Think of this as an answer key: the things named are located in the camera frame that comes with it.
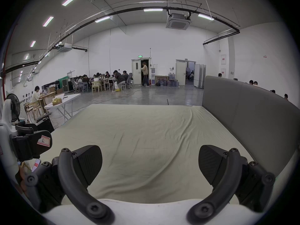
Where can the wooden chair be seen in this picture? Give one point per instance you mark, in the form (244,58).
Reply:
(32,108)

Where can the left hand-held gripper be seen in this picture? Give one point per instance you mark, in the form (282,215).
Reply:
(25,146)

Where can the black case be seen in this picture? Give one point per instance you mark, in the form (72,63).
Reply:
(45,123)

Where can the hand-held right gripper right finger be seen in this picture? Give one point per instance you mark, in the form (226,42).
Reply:
(230,184)

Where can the black standing fan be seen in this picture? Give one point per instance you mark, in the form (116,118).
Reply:
(13,105)

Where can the group of people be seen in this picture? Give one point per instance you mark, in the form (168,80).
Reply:
(117,77)

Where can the white folding table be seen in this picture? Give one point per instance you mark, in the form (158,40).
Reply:
(68,98)

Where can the grey padded headboard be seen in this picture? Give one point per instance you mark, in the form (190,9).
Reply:
(248,116)

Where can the group of water bottles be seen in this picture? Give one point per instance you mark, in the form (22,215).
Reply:
(168,80)

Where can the bed with beige sheet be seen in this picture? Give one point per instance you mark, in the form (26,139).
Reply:
(145,135)

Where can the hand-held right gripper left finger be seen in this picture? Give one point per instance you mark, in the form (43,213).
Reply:
(70,184)

